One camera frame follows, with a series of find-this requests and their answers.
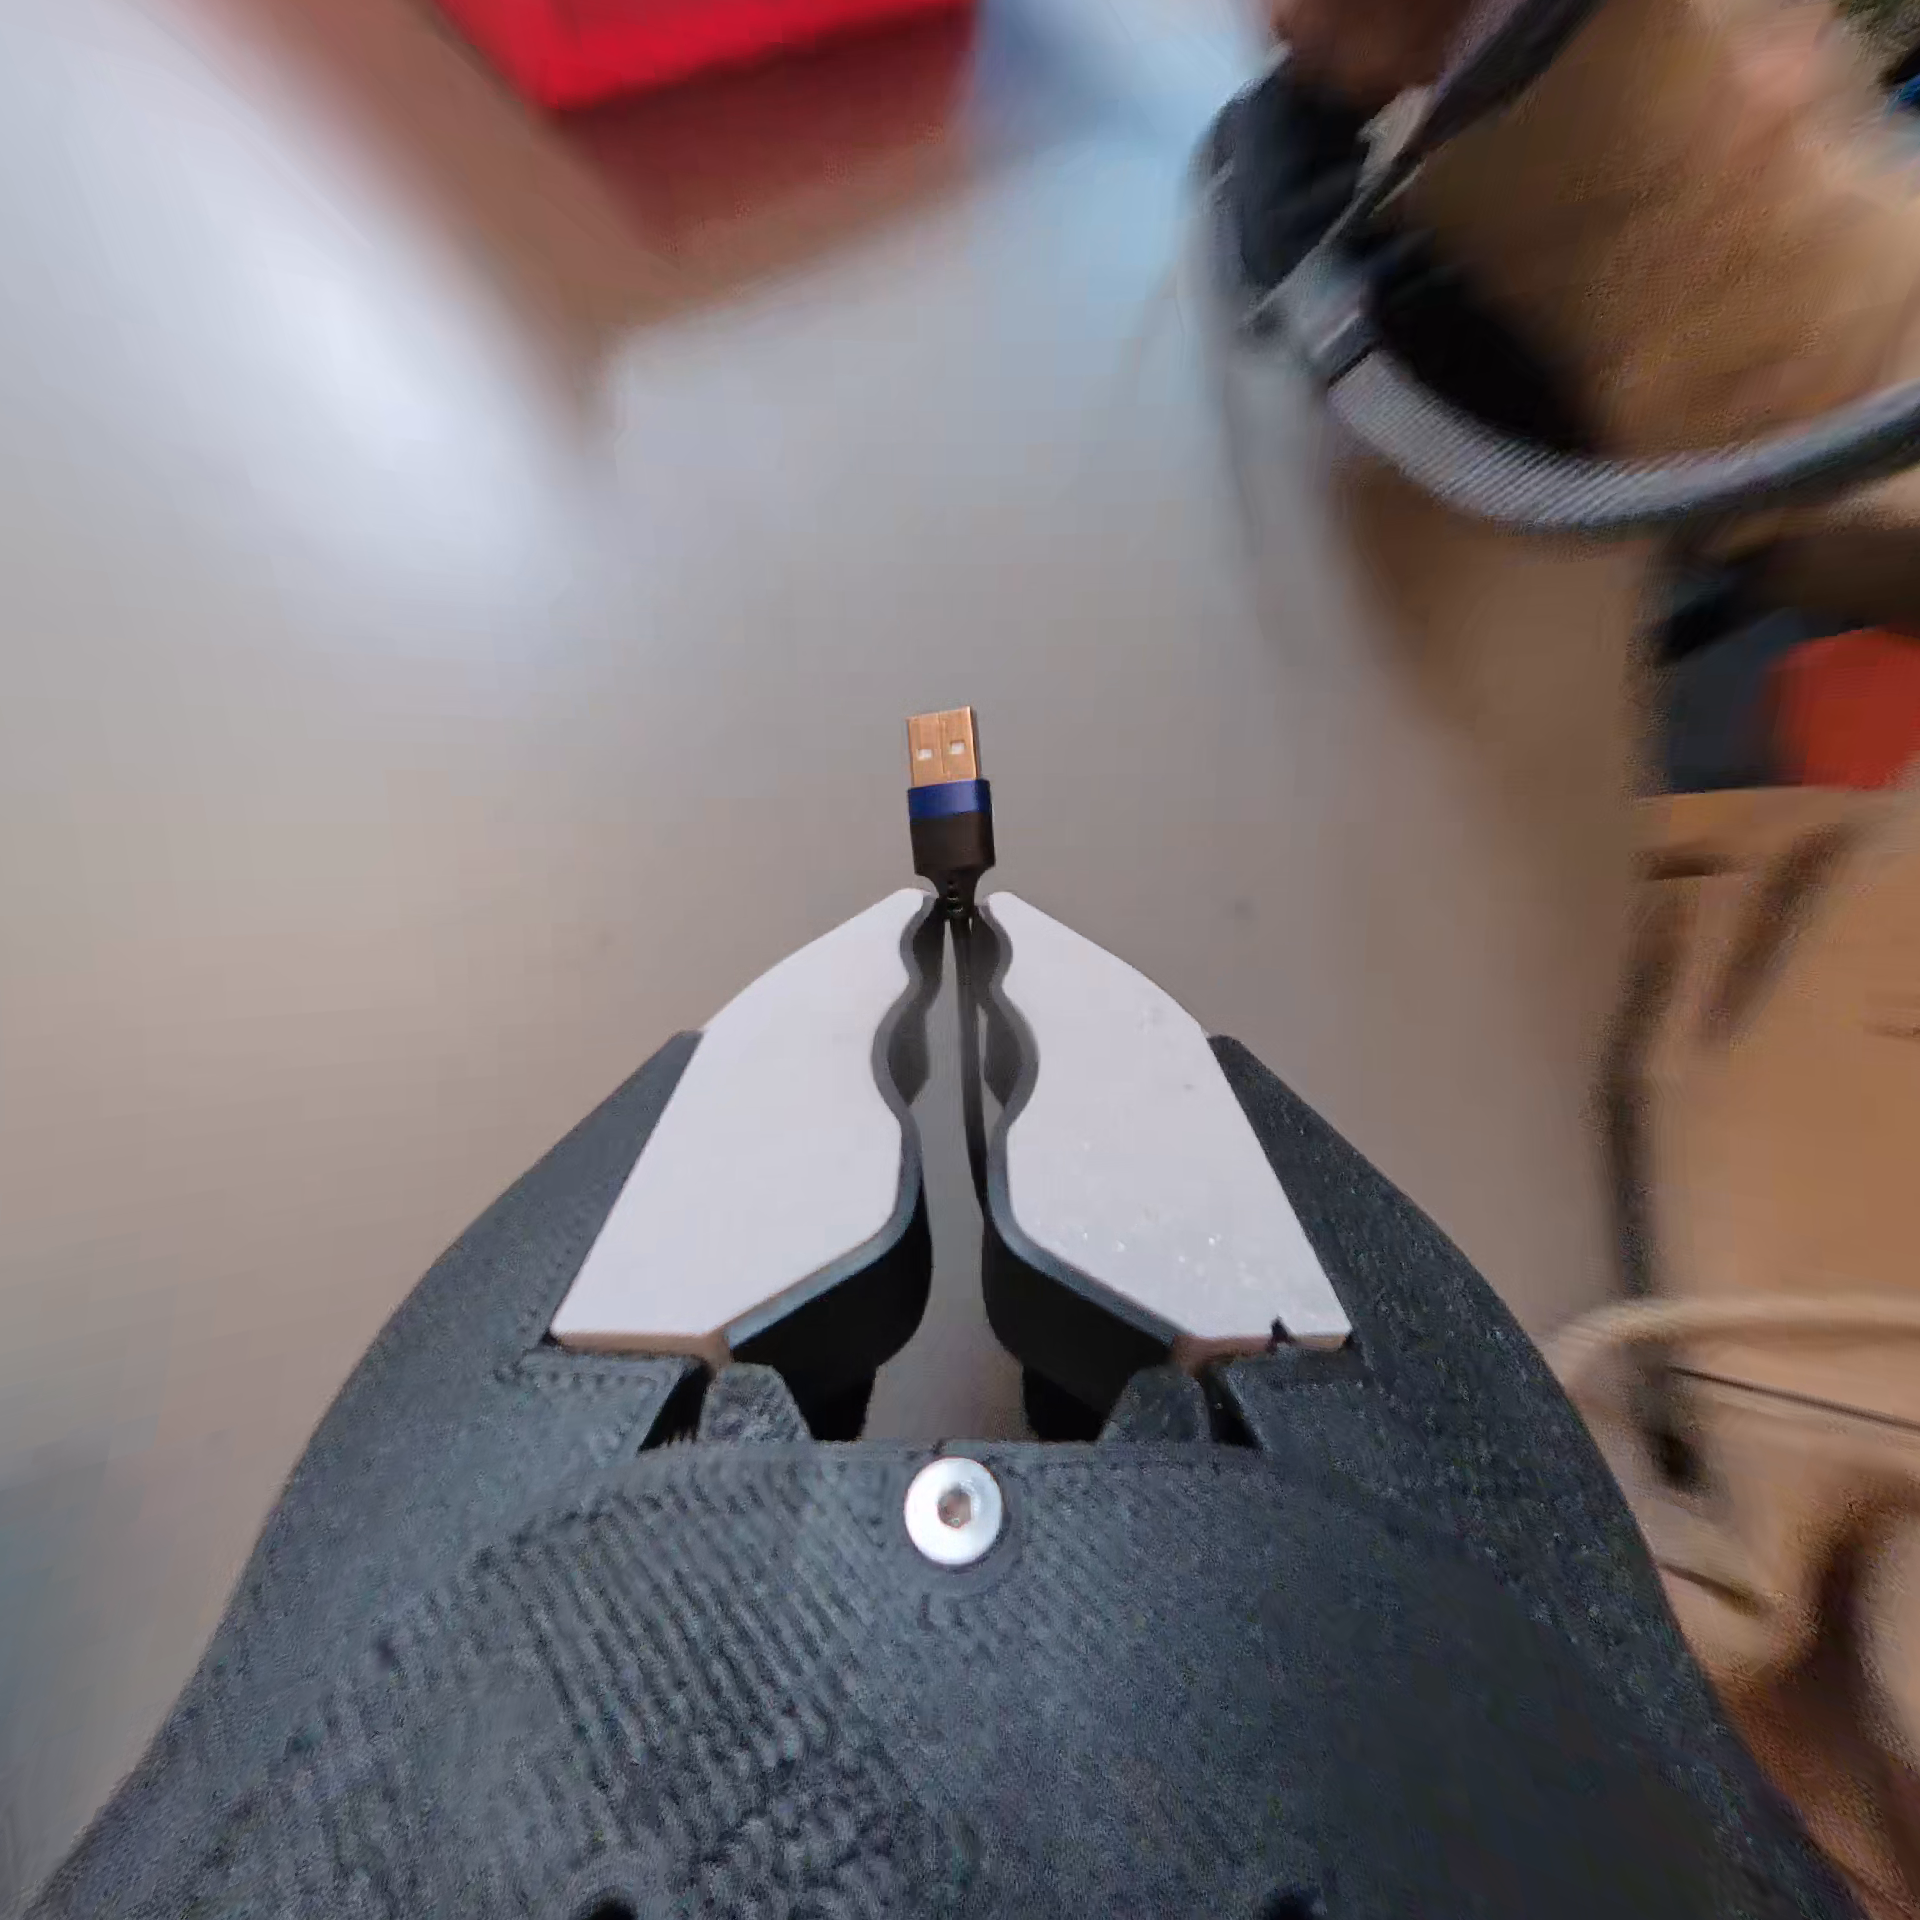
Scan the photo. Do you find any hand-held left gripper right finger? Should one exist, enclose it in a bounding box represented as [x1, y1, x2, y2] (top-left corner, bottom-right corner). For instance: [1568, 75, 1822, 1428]
[979, 886, 1352, 1428]

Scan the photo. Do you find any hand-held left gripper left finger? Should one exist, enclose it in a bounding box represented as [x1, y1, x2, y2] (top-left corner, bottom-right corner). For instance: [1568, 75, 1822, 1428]
[549, 886, 931, 1435]

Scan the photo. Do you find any black blue-banded USB cable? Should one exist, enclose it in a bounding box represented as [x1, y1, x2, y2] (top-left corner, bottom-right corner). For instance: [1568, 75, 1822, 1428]
[907, 702, 1001, 1202]

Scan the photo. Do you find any red plastic bin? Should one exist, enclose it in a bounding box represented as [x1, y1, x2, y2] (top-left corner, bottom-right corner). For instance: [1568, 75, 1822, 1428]
[437, 0, 979, 107]

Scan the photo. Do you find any red tote bag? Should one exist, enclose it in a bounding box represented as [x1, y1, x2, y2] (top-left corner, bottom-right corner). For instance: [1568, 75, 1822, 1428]
[1770, 631, 1920, 788]

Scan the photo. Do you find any thin black earphone cord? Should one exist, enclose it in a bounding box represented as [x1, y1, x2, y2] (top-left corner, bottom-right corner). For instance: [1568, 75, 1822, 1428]
[1657, 1358, 1920, 1435]

